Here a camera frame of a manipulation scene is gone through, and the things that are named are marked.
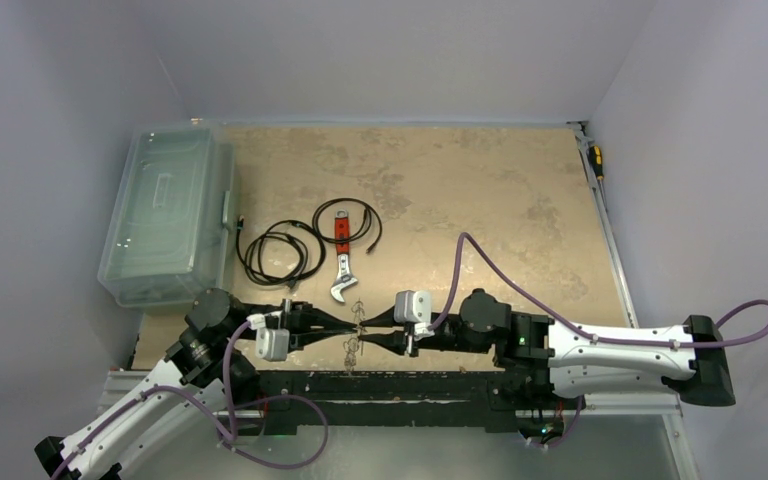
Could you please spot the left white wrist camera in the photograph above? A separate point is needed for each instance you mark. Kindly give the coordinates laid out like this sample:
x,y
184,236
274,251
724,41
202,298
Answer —
x,y
271,338

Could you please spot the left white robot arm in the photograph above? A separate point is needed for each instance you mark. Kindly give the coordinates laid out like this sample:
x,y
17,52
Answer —
x,y
201,374

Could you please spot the clear plastic storage box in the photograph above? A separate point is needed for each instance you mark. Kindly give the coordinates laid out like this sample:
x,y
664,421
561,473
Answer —
x,y
170,234

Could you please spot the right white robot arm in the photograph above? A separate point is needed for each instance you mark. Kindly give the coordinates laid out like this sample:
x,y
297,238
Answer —
x,y
550,358

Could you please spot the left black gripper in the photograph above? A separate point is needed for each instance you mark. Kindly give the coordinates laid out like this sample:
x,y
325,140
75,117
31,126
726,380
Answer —
x,y
306,323

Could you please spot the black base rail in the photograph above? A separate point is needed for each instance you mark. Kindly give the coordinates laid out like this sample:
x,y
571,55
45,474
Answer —
x,y
496,402

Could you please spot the yellow black screwdriver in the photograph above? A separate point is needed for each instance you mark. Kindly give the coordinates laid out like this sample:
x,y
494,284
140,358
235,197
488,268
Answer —
x,y
595,160

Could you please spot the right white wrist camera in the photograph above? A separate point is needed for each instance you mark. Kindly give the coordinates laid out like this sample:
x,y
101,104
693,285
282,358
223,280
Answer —
x,y
413,307

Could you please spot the red handled adjustable wrench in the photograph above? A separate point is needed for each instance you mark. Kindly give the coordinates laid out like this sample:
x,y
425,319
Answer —
x,y
345,277

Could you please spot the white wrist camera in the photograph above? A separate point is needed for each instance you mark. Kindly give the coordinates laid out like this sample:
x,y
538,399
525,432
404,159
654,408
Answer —
x,y
271,338
413,307

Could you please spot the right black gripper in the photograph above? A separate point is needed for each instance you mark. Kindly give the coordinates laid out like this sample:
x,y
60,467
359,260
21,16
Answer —
x,y
408,332

